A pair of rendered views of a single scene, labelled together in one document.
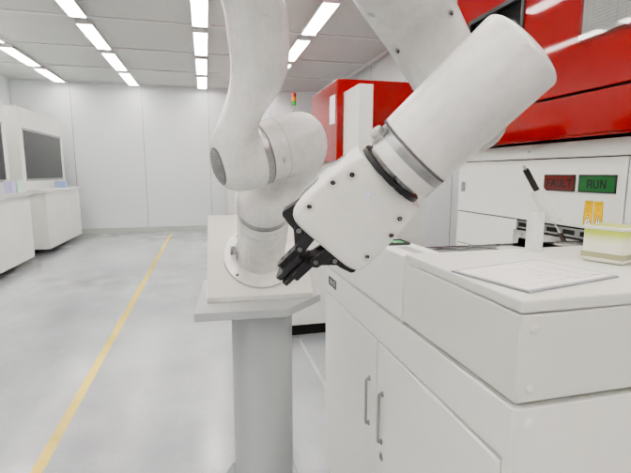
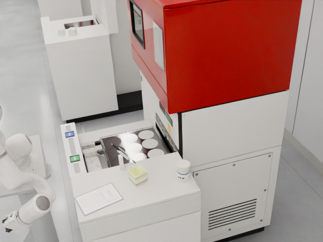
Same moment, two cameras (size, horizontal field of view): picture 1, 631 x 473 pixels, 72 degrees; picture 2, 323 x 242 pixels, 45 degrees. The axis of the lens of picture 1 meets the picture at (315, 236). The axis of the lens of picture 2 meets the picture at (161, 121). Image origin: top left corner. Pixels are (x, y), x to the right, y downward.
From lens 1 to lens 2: 1.58 m
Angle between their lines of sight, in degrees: 25
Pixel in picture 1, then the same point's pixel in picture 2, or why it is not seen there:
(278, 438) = (43, 223)
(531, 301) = (81, 221)
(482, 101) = (33, 217)
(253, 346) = (25, 197)
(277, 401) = not seen: hidden behind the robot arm
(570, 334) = (96, 225)
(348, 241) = (18, 229)
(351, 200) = (15, 224)
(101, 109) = not seen: outside the picture
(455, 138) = (31, 220)
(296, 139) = (16, 152)
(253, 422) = not seen: hidden behind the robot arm
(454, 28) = (35, 181)
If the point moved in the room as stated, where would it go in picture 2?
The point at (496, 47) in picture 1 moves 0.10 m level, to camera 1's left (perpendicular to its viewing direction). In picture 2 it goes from (32, 210) to (6, 212)
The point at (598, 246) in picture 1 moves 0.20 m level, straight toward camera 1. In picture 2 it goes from (131, 178) to (108, 203)
